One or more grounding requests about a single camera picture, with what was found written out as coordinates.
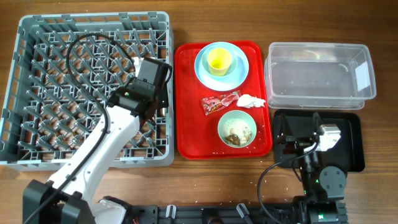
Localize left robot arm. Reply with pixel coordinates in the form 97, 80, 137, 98
23, 58, 172, 223

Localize black tray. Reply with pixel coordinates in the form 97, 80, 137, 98
273, 110, 365, 172

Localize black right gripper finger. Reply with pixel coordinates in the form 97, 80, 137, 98
276, 113, 288, 140
313, 112, 324, 133

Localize light blue plate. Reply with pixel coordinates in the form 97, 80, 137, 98
194, 42, 249, 91

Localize grey dishwasher rack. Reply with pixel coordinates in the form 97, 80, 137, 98
1, 11, 174, 171

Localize red plastic tray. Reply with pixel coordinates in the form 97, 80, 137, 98
174, 42, 273, 159

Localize white tissue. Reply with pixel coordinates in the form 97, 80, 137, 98
237, 94, 266, 108

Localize yellow plastic cup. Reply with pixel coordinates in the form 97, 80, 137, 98
207, 48, 233, 77

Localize clear plastic bin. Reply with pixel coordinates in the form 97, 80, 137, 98
264, 42, 377, 110

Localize green bowl with leftovers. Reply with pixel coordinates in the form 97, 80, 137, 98
217, 110, 257, 148

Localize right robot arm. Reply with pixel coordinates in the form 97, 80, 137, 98
274, 112, 347, 223

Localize red snack wrapper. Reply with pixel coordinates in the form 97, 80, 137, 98
201, 90, 241, 115

